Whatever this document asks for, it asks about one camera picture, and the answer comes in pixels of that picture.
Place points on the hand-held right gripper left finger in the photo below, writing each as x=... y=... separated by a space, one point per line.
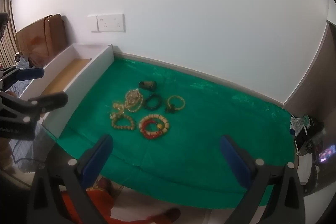
x=103 y=148

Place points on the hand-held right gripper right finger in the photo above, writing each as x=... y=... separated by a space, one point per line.
x=231 y=153

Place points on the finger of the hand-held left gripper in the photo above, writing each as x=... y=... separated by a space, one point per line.
x=31 y=73
x=51 y=100

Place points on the white cardboard box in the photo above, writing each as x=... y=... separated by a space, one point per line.
x=89 y=74

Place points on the black knot tassel charm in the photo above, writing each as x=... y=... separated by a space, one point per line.
x=169 y=109

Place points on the person's left forearm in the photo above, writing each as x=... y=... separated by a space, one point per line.
x=5 y=153

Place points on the grey checked blanket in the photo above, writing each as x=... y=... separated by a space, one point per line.
x=25 y=62

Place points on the small white round device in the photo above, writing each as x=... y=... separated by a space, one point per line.
x=17 y=57

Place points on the striped curtain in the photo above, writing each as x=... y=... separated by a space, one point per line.
x=6 y=48

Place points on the brown wooden headboard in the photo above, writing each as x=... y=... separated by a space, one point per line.
x=36 y=37

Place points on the green cloth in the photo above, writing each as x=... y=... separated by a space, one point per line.
x=197 y=121

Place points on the orange red garment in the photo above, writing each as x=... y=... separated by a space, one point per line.
x=99 y=196

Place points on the white green packet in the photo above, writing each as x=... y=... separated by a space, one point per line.
x=299 y=124

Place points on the dark brown bangle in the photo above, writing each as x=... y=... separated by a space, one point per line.
x=148 y=85

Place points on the black bag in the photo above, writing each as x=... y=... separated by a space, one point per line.
x=313 y=128

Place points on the lit screen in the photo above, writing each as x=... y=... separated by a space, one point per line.
x=328 y=153

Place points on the white wall switch plate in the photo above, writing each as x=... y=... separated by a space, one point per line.
x=92 y=23

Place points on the white wall socket panel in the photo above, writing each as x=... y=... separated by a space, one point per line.
x=110 y=22

